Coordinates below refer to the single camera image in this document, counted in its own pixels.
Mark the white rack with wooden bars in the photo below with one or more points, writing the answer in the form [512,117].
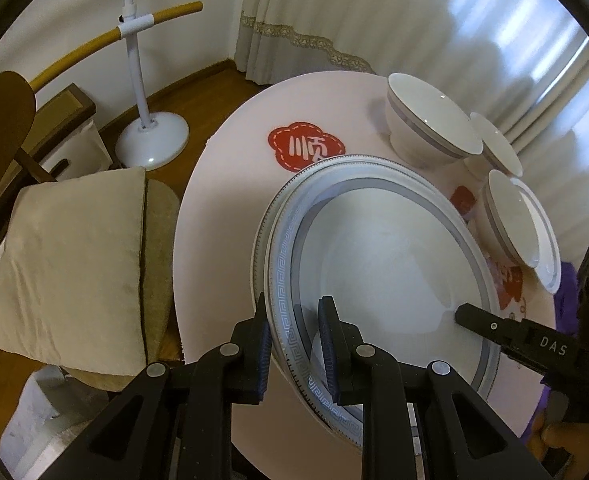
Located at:
[149,135]

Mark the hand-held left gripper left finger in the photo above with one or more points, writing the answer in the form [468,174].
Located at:
[262,355]

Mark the person's purple clothing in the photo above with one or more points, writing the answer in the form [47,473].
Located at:
[567,300]

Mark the wooden chair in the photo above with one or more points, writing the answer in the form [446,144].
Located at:
[4,105]

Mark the round printed table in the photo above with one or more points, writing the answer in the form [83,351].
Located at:
[224,210]

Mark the white curtain with lace trim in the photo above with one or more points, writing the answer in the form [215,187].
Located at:
[374,10]

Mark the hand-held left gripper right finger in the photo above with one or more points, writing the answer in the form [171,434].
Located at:
[327,355]

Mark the beige cushion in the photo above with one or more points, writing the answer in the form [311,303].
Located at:
[74,260]

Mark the person's right hand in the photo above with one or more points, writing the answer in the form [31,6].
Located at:
[569,442]

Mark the white quilted bed cover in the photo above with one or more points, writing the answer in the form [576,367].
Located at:
[29,410]

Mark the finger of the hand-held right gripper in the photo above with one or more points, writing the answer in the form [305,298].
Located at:
[479,322]

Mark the white bowl grey band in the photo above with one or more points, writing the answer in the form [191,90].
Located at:
[517,225]
[497,147]
[414,130]

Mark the wooden cabinet with white drawers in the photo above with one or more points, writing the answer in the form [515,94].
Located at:
[82,105]

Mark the white plate grey band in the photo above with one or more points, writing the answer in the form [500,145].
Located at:
[399,270]
[260,250]

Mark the brown chair seat pad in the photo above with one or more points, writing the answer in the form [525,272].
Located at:
[160,270]

